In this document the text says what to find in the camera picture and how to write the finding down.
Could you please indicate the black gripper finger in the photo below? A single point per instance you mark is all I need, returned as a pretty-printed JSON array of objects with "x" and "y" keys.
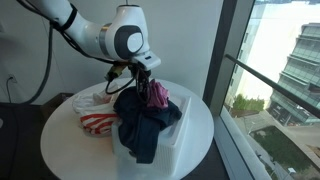
[
  {"x": 146, "y": 90},
  {"x": 139, "y": 88}
]

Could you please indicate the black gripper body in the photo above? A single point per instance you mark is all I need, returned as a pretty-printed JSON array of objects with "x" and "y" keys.
[{"x": 138, "y": 71}]

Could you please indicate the pink cloth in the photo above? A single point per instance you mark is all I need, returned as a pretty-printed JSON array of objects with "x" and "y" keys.
[{"x": 157, "y": 95}]

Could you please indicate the dark navy cloth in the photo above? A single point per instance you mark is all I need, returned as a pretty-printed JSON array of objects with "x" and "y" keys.
[{"x": 143, "y": 123}]

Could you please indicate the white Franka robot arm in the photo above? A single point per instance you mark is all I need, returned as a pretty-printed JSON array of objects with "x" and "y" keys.
[{"x": 100, "y": 33}]

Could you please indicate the white plastic storage box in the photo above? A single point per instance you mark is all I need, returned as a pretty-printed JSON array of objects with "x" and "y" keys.
[{"x": 173, "y": 140}]

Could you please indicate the brown cardboard box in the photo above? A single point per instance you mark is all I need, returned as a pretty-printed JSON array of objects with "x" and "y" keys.
[{"x": 53, "y": 103}]

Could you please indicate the red white striped cloth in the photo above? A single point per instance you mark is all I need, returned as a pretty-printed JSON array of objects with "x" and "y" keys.
[{"x": 95, "y": 116}]

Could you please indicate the dark window railing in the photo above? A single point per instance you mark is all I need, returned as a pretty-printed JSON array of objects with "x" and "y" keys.
[{"x": 273, "y": 85}]

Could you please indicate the yellowish wrist camera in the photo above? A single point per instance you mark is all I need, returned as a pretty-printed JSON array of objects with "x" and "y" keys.
[{"x": 116, "y": 71}]

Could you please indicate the dark window frame post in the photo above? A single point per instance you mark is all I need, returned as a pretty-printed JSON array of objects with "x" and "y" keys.
[{"x": 220, "y": 50}]

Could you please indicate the white wall outlet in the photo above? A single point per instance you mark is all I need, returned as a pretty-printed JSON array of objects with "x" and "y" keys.
[{"x": 12, "y": 78}]

